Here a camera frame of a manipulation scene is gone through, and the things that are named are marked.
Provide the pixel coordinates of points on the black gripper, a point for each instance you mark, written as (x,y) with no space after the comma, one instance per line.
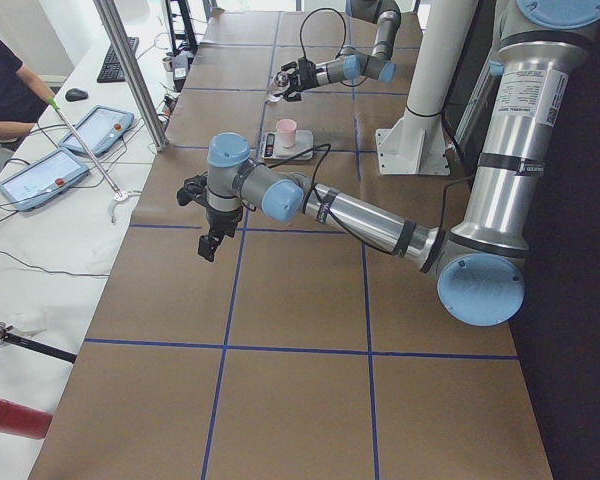
(307,75)
(223,220)

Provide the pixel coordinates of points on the clear glass sauce bottle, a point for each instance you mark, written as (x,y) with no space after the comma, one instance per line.
(278,84)

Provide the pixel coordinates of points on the pink paper cup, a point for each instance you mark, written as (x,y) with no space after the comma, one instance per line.
(286,132)

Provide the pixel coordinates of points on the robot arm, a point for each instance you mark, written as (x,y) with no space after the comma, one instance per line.
(462,232)
(350,66)

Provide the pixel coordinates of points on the silver electronic kitchen scale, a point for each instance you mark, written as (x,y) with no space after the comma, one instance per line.
(272,150)

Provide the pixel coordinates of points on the small metal cup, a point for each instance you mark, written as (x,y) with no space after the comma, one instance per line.
(167,64)

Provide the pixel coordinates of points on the black box white label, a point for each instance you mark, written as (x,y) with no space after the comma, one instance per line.
(180,68)

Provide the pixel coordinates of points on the far teach pendant tablet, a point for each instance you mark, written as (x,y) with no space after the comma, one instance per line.
(103,126)

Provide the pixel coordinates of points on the teach pendant tablet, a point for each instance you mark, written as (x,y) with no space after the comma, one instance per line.
(103,126)
(44,179)

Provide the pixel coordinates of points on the near teach pendant tablet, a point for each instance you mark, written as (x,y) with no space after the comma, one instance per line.
(44,179)

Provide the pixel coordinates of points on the black keyboard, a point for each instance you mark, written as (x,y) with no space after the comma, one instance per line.
(111,70)

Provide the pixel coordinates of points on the black computer mouse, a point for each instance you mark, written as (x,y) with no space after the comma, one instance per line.
(76,94)

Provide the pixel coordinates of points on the person in black shirt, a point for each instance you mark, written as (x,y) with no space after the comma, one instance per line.
(23,96)

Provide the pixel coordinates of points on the red cylinder bottle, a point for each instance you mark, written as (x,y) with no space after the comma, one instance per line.
(23,421)

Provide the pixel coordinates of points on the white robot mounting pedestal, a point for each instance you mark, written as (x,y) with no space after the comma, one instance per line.
(415,145)

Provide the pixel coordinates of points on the aluminium frame post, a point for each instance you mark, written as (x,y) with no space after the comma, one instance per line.
(116,32)

